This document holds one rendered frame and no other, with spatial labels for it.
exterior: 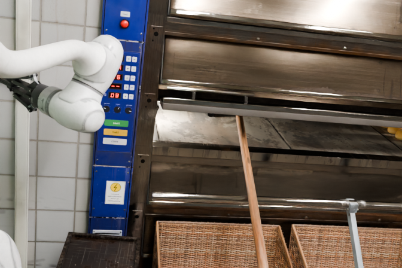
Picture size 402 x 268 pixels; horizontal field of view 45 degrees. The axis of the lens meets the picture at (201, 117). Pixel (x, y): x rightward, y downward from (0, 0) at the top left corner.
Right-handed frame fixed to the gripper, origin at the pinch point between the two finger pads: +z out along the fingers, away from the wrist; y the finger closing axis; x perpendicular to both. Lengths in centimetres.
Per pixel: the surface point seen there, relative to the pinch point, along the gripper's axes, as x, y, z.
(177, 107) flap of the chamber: 43, 6, -37
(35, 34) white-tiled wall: 17.3, -12.1, 10.0
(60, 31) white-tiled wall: 23.3, -14.1, 4.0
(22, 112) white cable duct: 13.2, 17.0, 11.4
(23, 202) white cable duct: 14, 55, 11
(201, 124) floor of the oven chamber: 86, 28, -20
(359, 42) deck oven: 104, -22, -77
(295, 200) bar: 57, 29, -82
